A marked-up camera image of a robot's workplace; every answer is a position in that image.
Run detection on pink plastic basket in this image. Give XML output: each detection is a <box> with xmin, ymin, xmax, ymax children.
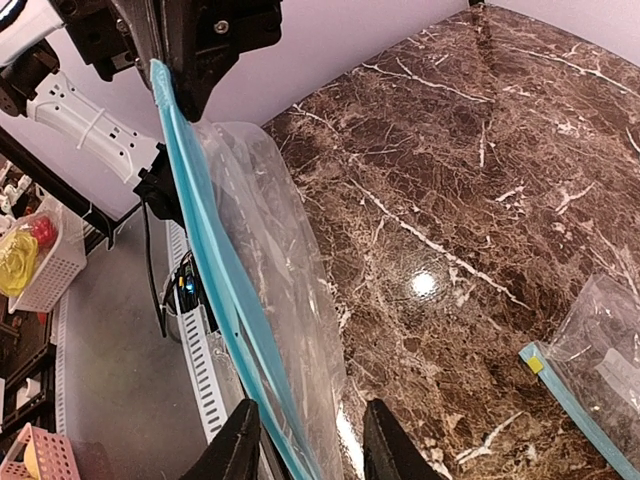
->
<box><xmin>1</xmin><ymin>423</ymin><xmax>80</xmax><ymax>479</ymax></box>

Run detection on red toy berry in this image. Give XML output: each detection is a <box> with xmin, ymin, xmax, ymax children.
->
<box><xmin>31</xmin><ymin>215</ymin><xmax>58</xmax><ymax>249</ymax></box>

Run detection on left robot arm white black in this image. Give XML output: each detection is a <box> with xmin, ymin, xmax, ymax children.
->
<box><xmin>1</xmin><ymin>1</ymin><xmax>282</xmax><ymax>223</ymax></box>

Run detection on yellow toy flower food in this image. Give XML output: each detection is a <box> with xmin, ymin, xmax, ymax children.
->
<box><xmin>1</xmin><ymin>230</ymin><xmax>39</xmax><ymax>297</ymax></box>

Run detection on white basket off table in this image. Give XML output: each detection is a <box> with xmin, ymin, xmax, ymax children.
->
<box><xmin>8</xmin><ymin>196</ymin><xmax>87</xmax><ymax>313</ymax></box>

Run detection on clear zip bag blue zipper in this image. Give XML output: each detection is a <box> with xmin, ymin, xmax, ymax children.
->
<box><xmin>151</xmin><ymin>60</ymin><xmax>345</xmax><ymax>479</ymax></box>

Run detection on black front table rail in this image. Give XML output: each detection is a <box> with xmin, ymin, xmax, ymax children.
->
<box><xmin>164</xmin><ymin>219</ymin><xmax>301</xmax><ymax>480</ymax></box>

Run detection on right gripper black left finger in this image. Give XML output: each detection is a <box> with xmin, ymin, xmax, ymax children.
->
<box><xmin>180</xmin><ymin>399</ymin><xmax>261</xmax><ymax>480</ymax></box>

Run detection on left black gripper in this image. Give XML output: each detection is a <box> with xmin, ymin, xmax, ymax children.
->
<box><xmin>51</xmin><ymin>0</ymin><xmax>282</xmax><ymax>122</ymax></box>

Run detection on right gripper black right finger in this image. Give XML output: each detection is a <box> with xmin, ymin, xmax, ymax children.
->
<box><xmin>363</xmin><ymin>398</ymin><xmax>441</xmax><ymax>480</ymax></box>

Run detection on white slotted cable duct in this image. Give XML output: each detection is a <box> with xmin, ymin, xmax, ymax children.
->
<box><xmin>166</xmin><ymin>222</ymin><xmax>238</xmax><ymax>442</ymax></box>

